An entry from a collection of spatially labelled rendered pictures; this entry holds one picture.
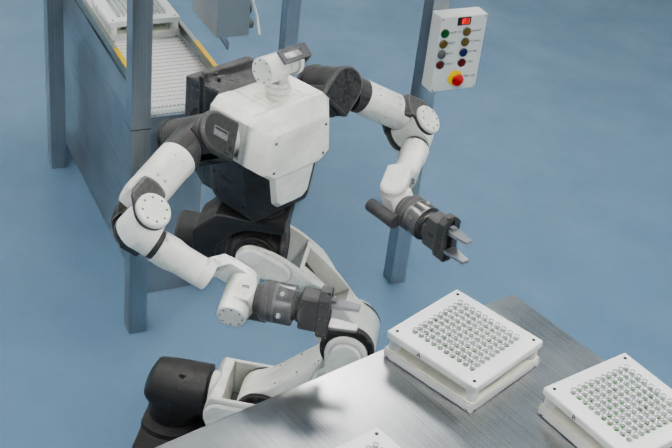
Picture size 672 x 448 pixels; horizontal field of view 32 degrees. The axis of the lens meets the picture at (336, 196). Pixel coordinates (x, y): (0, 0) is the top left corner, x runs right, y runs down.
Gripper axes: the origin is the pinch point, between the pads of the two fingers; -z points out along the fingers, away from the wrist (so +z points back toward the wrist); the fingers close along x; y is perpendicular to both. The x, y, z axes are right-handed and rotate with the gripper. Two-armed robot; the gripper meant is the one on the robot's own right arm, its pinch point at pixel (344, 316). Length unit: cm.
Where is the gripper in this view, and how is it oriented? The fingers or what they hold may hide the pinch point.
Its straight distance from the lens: 247.6
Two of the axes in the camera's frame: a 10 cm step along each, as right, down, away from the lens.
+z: -9.8, -1.9, 1.1
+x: -1.0, 8.5, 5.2
